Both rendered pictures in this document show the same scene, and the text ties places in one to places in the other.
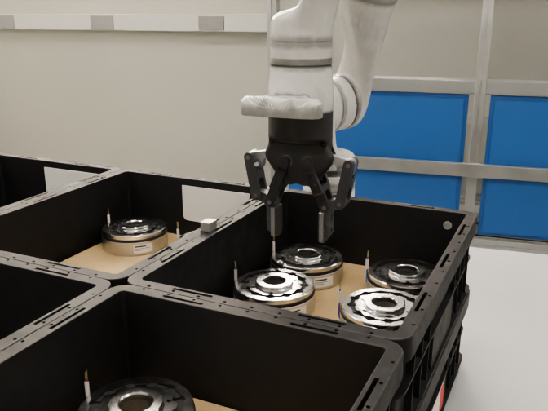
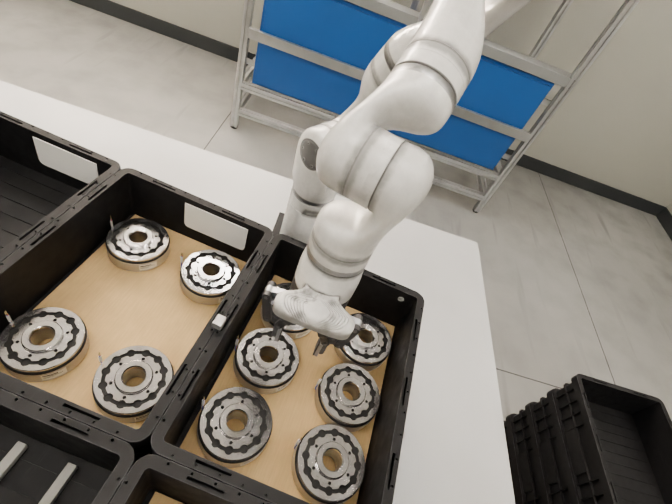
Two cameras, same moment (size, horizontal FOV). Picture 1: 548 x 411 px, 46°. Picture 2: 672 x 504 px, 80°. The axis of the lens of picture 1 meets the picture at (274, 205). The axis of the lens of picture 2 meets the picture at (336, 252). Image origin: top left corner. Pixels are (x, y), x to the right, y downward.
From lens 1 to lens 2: 0.54 m
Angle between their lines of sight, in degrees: 36
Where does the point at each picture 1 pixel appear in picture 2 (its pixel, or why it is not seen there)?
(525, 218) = not seen: hidden behind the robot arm
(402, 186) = (342, 84)
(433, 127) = (376, 45)
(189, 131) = not seen: outside the picture
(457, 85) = (404, 16)
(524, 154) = not seen: hidden behind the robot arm
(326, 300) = (304, 354)
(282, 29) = (332, 246)
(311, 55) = (354, 270)
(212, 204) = (212, 225)
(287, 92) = (320, 291)
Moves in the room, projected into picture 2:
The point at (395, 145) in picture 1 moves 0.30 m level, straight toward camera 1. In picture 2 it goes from (344, 51) to (343, 76)
